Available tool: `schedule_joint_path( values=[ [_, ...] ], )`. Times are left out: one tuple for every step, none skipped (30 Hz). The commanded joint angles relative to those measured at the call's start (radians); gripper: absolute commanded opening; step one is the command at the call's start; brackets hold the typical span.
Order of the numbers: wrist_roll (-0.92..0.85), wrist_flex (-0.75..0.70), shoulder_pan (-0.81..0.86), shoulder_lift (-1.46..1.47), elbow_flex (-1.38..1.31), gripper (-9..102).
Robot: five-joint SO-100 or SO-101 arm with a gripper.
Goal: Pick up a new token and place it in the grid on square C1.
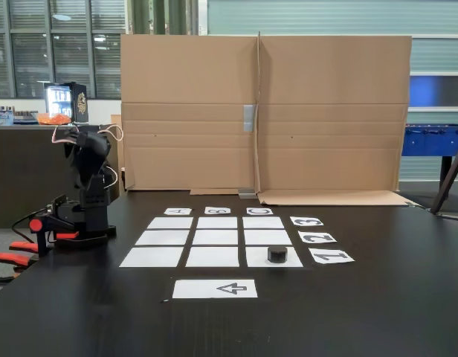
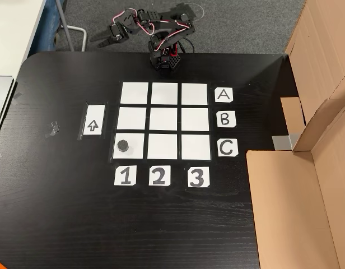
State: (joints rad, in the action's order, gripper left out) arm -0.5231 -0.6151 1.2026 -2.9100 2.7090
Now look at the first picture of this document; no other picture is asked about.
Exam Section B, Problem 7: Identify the dark brown counter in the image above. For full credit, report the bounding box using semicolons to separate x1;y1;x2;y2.
0;124;120;228

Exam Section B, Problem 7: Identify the paper sheet with arrow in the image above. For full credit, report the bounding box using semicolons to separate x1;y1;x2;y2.
172;279;259;299

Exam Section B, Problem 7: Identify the brown wooden leg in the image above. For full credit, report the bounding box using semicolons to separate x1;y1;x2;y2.
429;139;458;216

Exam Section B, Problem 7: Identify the large brown cardboard panel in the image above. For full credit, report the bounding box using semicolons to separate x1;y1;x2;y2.
257;31;418;207
120;33;260;196

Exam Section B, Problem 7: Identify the orange snack bag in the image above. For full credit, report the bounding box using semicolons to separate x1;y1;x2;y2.
36;113;72;126

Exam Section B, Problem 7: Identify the black mini fridge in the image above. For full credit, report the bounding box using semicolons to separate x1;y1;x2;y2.
43;81;90;123

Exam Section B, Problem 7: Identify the blank white paper square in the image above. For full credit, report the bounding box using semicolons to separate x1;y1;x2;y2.
246;246;303;268
146;216;194;229
196;216;238;229
119;247;184;268
185;246;240;268
135;230;190;246
242;216;286;229
245;230;293;245
193;230;239;246

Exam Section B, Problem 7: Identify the blue foosball table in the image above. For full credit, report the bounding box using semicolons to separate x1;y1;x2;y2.
401;123;458;190

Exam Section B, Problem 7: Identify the paper sheet with number 3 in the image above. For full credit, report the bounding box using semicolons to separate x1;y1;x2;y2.
290;216;325;227

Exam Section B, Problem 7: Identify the paper sheet with number 1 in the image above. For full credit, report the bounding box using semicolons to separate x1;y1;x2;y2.
309;249;355;265

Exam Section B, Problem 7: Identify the black cable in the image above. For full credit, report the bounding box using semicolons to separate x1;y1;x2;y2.
11;210;42;245

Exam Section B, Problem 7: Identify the paper sheet with number 2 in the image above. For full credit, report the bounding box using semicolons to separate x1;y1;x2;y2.
297;231;338;245

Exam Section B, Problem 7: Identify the black clamp with orange knob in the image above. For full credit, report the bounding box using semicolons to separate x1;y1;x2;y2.
28;210;81;257

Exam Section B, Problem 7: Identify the orange handled clamp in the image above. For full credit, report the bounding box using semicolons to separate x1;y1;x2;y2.
0;240;40;286

